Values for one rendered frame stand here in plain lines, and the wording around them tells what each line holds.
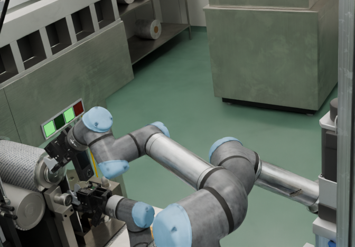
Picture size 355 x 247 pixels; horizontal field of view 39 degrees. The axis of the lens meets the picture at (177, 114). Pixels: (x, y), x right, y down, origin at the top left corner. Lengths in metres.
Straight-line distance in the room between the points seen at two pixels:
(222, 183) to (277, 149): 2.81
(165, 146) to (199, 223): 0.33
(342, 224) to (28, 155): 1.01
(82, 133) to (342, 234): 0.71
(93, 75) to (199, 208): 1.33
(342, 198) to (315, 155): 2.70
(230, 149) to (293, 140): 2.51
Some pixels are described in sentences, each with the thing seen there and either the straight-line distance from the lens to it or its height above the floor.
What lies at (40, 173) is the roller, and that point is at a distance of 1.67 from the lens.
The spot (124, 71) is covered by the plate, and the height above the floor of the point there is 1.20.
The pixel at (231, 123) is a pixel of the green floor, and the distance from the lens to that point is 4.32.
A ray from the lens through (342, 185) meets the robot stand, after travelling 1.14.
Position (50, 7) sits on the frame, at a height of 1.64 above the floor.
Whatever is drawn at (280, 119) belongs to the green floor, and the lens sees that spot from 4.33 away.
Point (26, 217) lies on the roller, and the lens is 1.69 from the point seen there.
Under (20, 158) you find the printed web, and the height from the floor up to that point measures 1.30.
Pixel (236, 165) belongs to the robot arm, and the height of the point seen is 1.29.
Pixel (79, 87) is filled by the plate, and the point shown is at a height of 1.27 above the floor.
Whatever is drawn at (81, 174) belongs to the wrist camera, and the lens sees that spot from 1.54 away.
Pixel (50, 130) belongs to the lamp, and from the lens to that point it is 2.13.
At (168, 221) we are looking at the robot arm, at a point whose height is 1.45.
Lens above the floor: 2.12
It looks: 28 degrees down
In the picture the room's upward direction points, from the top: 9 degrees counter-clockwise
